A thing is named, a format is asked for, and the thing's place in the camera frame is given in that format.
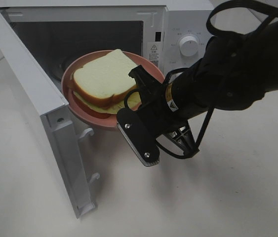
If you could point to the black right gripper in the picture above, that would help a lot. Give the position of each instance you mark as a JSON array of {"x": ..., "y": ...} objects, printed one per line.
[{"x": 164, "y": 109}]

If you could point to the pink round plate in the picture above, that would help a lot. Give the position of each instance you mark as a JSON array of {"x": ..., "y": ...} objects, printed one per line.
[{"x": 81, "y": 110}]

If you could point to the white bread sandwich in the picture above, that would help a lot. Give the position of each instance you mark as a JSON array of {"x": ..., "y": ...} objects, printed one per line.
[{"x": 103, "y": 83}]

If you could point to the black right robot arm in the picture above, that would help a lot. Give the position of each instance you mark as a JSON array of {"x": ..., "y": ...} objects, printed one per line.
[{"x": 230, "y": 76}]

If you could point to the warning label with QR code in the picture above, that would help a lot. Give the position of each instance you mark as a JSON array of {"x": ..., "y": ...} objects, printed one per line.
[{"x": 153, "y": 52}]

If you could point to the upper white power knob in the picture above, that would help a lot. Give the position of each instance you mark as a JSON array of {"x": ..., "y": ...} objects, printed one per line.
[{"x": 189, "y": 45}]

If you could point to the white microwave oven body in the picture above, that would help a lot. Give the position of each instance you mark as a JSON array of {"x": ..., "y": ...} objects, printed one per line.
[{"x": 57, "y": 32}]

